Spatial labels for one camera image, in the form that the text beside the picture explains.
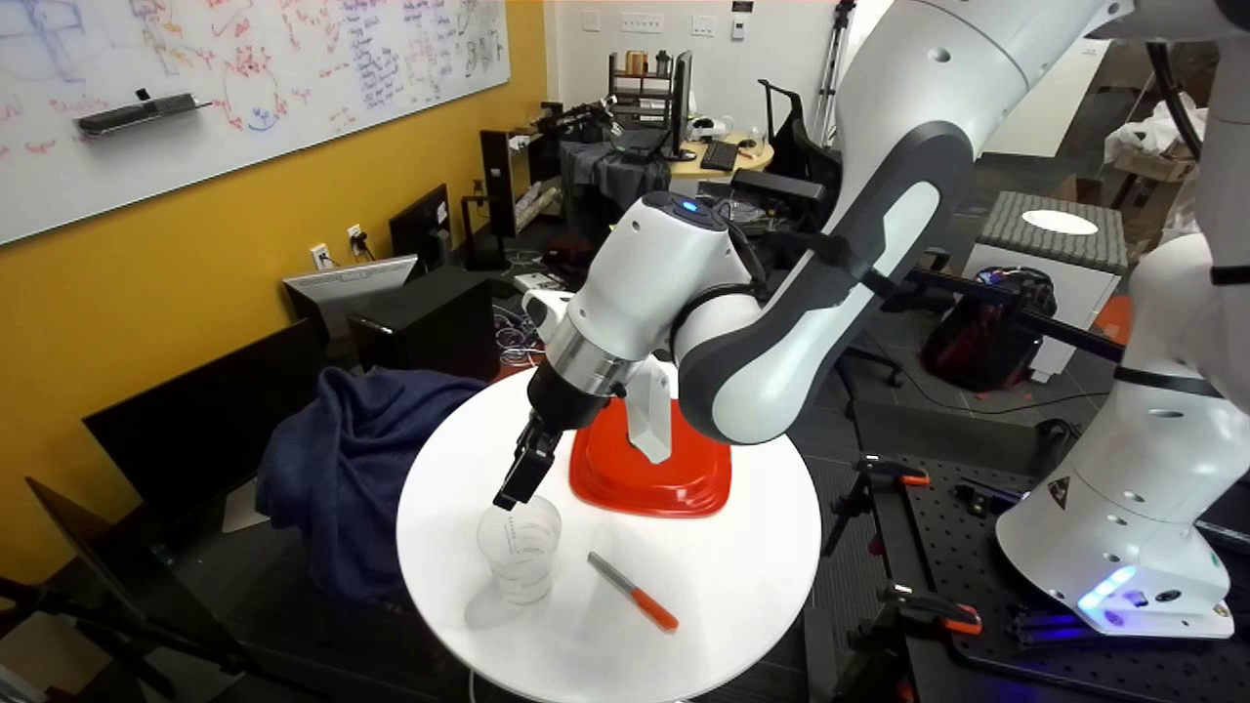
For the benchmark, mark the dark blue cloth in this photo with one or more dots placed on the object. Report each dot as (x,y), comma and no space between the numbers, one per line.
(344,483)

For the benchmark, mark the black monitor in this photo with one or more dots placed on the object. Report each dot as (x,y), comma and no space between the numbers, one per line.
(418,230)

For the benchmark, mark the black perforated robot table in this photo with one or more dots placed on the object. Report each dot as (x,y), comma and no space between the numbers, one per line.
(962,667)

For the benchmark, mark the white box with grey top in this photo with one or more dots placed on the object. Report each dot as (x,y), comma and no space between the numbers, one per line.
(1056,237)

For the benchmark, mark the white round table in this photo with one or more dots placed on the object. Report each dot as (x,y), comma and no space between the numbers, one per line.
(729,586)

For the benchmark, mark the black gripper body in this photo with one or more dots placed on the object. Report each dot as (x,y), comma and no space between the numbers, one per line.
(569,409)

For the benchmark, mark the black flat panel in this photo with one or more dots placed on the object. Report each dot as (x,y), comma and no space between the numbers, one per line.
(197,430)

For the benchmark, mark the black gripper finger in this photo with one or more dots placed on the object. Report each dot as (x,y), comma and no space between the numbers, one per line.
(537,465)
(518,473)

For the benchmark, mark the clear plastic measuring cup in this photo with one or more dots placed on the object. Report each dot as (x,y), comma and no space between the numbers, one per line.
(526,562)

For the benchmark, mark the black shelf rack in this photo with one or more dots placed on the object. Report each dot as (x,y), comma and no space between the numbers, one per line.
(647,89)

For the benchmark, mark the red square plate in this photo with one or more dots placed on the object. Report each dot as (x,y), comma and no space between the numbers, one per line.
(650,489)

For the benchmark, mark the white wall outlet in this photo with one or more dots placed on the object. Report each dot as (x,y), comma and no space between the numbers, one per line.
(320,257)

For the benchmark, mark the red and black bag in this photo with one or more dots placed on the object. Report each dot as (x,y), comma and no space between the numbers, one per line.
(988,332)

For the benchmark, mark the orange and grey marker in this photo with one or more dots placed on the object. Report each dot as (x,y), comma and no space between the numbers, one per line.
(630,593)

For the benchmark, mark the black low cabinet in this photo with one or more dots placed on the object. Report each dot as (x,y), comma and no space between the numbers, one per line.
(432,325)

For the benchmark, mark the grey tray with white rim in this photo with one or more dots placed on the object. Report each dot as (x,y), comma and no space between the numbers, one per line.
(352,274)

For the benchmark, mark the whiteboard with writing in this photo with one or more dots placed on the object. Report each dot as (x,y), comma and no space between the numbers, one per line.
(261,92)

